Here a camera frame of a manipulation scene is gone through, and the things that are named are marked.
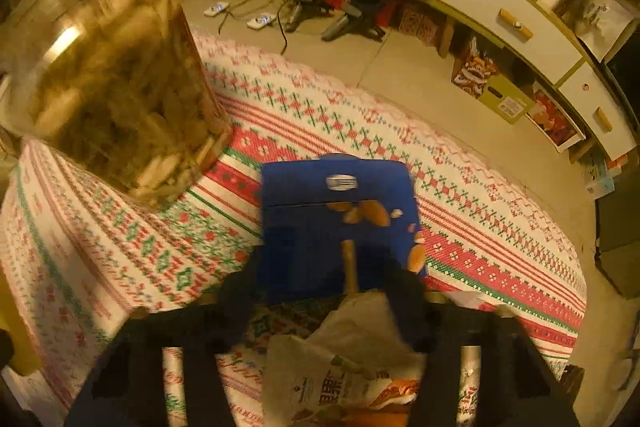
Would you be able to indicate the white handheld device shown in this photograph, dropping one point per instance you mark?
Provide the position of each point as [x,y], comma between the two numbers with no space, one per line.
[216,9]
[261,21]

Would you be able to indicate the paper wrapper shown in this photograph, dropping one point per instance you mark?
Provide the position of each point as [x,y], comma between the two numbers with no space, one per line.
[350,342]

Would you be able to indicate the patterned striped tablecloth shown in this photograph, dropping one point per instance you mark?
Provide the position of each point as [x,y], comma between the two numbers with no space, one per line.
[450,217]

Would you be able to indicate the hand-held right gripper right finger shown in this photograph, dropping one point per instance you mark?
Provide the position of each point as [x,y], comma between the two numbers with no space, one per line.
[410,302]

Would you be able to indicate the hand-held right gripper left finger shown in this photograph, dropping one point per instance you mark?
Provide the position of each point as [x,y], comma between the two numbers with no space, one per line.
[235,302]

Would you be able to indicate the yellow cardboard box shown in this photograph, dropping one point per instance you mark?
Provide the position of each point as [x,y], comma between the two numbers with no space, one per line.
[500,97]

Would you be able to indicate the red framed picture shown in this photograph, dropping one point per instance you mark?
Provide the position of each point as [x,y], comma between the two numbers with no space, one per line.
[555,117]

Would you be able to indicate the white cabinet drawer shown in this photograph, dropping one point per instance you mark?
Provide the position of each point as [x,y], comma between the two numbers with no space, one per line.
[595,112]
[500,12]

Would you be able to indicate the white patterned cloth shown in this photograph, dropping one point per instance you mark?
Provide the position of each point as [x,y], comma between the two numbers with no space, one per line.
[610,22]

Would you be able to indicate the glass jar with snack sticks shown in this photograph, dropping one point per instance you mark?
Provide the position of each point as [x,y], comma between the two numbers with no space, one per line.
[125,97]

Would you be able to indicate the blue snack box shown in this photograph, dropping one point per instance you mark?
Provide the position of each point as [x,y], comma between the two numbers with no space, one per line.
[310,227]

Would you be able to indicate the wooden tv cabinet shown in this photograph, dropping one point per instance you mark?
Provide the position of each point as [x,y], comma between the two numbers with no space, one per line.
[567,77]

